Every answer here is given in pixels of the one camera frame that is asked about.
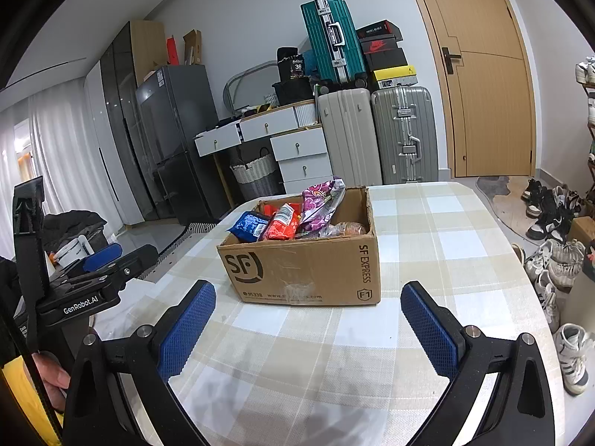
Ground beige door mat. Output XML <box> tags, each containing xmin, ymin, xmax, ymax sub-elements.
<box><xmin>492</xmin><ymin>190</ymin><xmax>559</xmax><ymax>239</ymax></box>

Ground wooden door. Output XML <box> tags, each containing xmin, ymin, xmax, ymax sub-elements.
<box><xmin>400</xmin><ymin>0</ymin><xmax>537</xmax><ymax>178</ymax></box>

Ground person's left hand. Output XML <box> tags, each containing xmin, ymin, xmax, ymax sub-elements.
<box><xmin>36</xmin><ymin>354</ymin><xmax>70</xmax><ymax>412</ymax></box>

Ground silver suitcase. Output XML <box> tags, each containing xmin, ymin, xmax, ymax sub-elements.
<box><xmin>370</xmin><ymin>85</ymin><xmax>439</xmax><ymax>185</ymax></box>

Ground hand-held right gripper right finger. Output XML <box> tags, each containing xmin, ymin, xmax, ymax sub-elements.
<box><xmin>401</xmin><ymin>281</ymin><xmax>555</xmax><ymax>446</ymax></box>

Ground small cardboard box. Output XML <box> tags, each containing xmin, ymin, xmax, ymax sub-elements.
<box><xmin>568</xmin><ymin>217</ymin><xmax>595</xmax><ymax>248</ymax></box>

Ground black shoebox with red label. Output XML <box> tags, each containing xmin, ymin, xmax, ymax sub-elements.
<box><xmin>357</xmin><ymin>19</ymin><xmax>401</xmax><ymax>42</ymax></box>

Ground orange snack packet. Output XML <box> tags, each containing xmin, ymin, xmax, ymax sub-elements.
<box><xmin>323</xmin><ymin>220</ymin><xmax>370</xmax><ymax>239</ymax></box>

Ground black shoebox with red logo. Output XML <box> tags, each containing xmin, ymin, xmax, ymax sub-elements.
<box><xmin>360</xmin><ymin>37</ymin><xmax>409</xmax><ymax>71</ymax></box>

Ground woven laundry basket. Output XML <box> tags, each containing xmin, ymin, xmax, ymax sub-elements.
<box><xmin>229</xmin><ymin>147</ymin><xmax>280</xmax><ymax>200</ymax></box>

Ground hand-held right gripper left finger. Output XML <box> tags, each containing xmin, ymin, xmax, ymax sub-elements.
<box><xmin>62</xmin><ymin>280</ymin><xmax>217</xmax><ymax>446</ymax></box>

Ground folded brown cardboard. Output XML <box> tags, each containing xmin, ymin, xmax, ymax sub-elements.
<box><xmin>182</xmin><ymin>30</ymin><xmax>203</xmax><ymax>66</ymax></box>

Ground grey door mat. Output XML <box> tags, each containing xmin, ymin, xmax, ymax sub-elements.
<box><xmin>475</xmin><ymin>175</ymin><xmax>512</xmax><ymax>197</ymax></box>

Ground brown cardboard box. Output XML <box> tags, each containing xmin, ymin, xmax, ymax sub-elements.
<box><xmin>217</xmin><ymin>187</ymin><xmax>382</xmax><ymax>306</ymax></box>

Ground black bag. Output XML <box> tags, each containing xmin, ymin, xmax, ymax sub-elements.
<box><xmin>276</xmin><ymin>46</ymin><xmax>313</xmax><ymax>82</ymax></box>

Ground black bin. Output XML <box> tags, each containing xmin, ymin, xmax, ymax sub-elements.
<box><xmin>271</xmin><ymin>79</ymin><xmax>313</xmax><ymax>105</ymax></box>

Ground oval mirror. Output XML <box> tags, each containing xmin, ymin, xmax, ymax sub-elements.
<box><xmin>224</xmin><ymin>61</ymin><xmax>280</xmax><ymax>109</ymax></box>

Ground rows of shoes on rack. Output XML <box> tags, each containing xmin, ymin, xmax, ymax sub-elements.
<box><xmin>575</xmin><ymin>56</ymin><xmax>595</xmax><ymax>163</ymax></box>

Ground purple snack packet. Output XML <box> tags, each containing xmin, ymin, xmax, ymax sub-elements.
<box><xmin>297</xmin><ymin>195</ymin><xmax>338</xmax><ymax>239</ymax></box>
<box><xmin>302</xmin><ymin>177</ymin><xmax>347</xmax><ymax>210</ymax></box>

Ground yellow and black shoebox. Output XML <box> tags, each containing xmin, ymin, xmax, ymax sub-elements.
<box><xmin>371</xmin><ymin>66</ymin><xmax>419</xmax><ymax>90</ymax></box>

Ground white desk with drawers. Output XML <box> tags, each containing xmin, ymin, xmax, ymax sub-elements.
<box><xmin>194</xmin><ymin>101</ymin><xmax>333</xmax><ymax>210</ymax></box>

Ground pile of shoes on floor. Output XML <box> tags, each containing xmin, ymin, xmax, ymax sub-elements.
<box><xmin>511</xmin><ymin>179</ymin><xmax>595</xmax><ymax>397</ymax></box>

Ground dark grey wardrobe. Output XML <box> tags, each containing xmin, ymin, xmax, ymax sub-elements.
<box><xmin>85</xmin><ymin>20</ymin><xmax>167</xmax><ymax>228</ymax></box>

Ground striped rug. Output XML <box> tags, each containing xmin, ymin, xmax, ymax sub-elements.
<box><xmin>158</xmin><ymin>222</ymin><xmax>219</xmax><ymax>265</ymax></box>

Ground beige suitcase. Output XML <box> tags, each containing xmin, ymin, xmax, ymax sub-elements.
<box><xmin>317</xmin><ymin>87</ymin><xmax>383</xmax><ymax>187</ymax></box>

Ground wooden shoe rack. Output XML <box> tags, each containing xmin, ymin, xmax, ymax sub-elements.
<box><xmin>575</xmin><ymin>56</ymin><xmax>595</xmax><ymax>168</ymax></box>

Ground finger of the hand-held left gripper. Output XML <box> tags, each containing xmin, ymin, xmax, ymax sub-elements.
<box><xmin>84</xmin><ymin>244</ymin><xmax>124</xmax><ymax>272</ymax></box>
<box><xmin>112</xmin><ymin>245</ymin><xmax>159</xmax><ymax>284</ymax></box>

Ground checked tablecloth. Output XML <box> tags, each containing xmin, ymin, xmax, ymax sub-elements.
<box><xmin>90</xmin><ymin>181</ymin><xmax>565</xmax><ymax>446</ymax></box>

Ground grey refrigerator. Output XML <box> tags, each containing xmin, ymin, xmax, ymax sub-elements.
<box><xmin>135</xmin><ymin>64</ymin><xmax>221</xmax><ymax>226</ymax></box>

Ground white ribbed box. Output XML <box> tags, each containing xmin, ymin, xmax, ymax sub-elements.
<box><xmin>294</xmin><ymin>102</ymin><xmax>321</xmax><ymax>127</ymax></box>

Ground teal suitcase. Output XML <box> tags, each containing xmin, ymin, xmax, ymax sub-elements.
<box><xmin>300</xmin><ymin>0</ymin><xmax>368</xmax><ymax>91</ymax></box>

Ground dark door handle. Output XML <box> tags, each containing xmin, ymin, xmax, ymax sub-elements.
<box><xmin>441</xmin><ymin>47</ymin><xmax>462</xmax><ymax>75</ymax></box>

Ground blue snack packet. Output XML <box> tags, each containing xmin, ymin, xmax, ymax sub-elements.
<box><xmin>227</xmin><ymin>211</ymin><xmax>271</xmax><ymax>243</ymax></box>

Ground black jacket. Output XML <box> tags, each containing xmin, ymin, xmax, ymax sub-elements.
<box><xmin>42</xmin><ymin>210</ymin><xmax>109</xmax><ymax>270</ymax></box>

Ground person's left forearm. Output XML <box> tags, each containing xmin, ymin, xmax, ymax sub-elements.
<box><xmin>0</xmin><ymin>358</ymin><xmax>63</xmax><ymax>446</ymax></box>

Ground white curtain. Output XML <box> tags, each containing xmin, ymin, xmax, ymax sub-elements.
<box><xmin>0</xmin><ymin>88</ymin><xmax>110</xmax><ymax>261</ymax></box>

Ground small red snack packet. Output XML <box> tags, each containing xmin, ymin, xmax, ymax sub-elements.
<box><xmin>260</xmin><ymin>202</ymin><xmax>303</xmax><ymax>241</ymax></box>

